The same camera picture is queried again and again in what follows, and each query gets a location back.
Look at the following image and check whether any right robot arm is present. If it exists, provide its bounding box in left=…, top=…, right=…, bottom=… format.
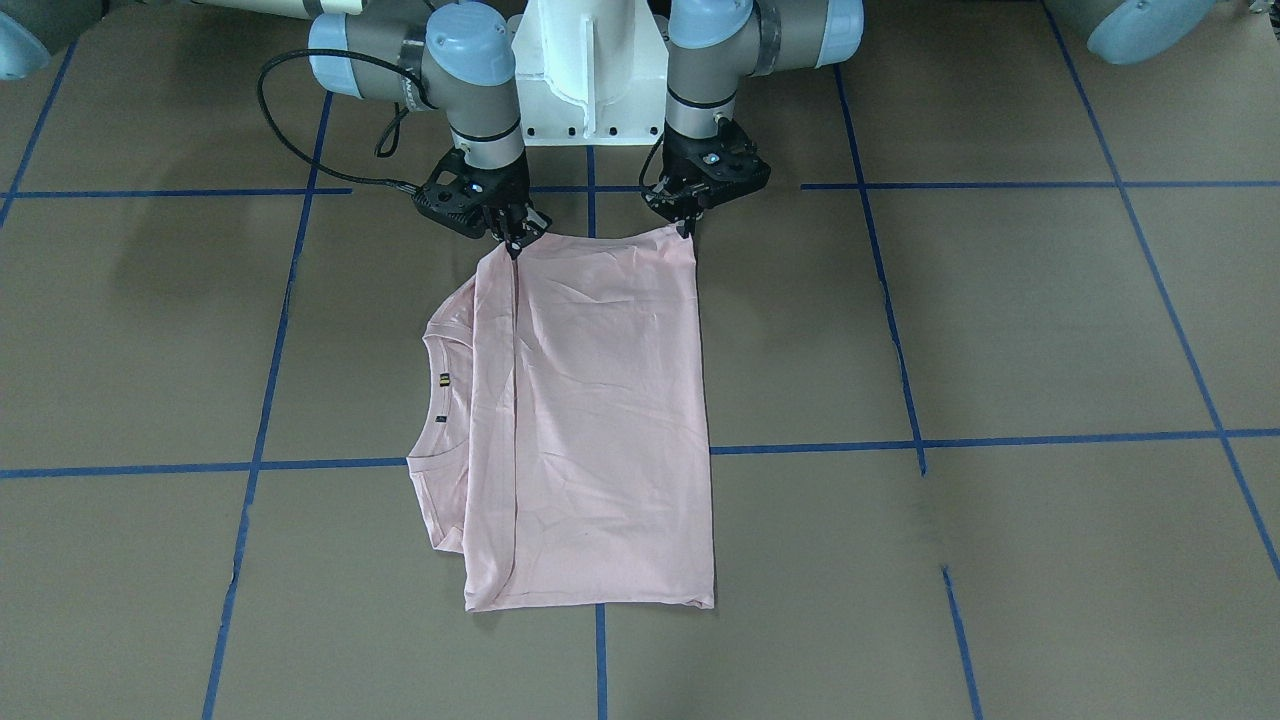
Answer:
left=236, top=1, right=550, bottom=256

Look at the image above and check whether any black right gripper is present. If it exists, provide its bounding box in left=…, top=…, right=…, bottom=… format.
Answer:
left=412, top=149, right=553, bottom=260

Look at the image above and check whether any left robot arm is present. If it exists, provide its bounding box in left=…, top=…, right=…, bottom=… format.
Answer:
left=641, top=1, right=1213, bottom=238

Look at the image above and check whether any pink Snoopy t-shirt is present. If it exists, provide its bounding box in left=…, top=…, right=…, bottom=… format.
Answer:
left=407, top=225, right=716, bottom=612

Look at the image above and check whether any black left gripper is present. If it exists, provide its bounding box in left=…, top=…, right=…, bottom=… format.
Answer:
left=640, top=120, right=772, bottom=240

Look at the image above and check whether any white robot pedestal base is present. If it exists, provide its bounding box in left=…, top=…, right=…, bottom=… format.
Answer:
left=509, top=1, right=668, bottom=147

